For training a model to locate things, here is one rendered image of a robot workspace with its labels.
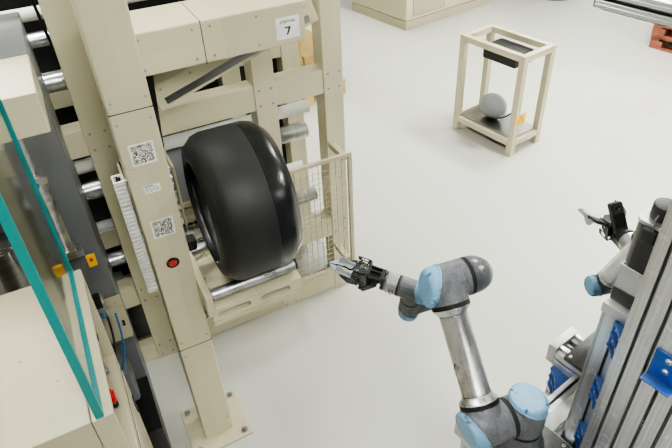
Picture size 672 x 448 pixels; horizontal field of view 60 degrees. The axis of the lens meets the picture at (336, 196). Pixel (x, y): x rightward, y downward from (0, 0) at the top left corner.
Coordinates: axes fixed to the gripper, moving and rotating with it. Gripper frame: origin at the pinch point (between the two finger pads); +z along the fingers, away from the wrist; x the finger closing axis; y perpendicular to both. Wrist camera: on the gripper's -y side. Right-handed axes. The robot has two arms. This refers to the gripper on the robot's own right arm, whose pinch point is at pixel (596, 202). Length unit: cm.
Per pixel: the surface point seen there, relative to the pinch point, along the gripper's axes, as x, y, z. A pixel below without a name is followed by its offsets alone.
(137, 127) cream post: -149, -75, 4
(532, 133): 75, 106, 201
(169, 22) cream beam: -135, -91, 39
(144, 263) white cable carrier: -166, -25, 2
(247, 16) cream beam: -110, -86, 42
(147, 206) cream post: -157, -47, 3
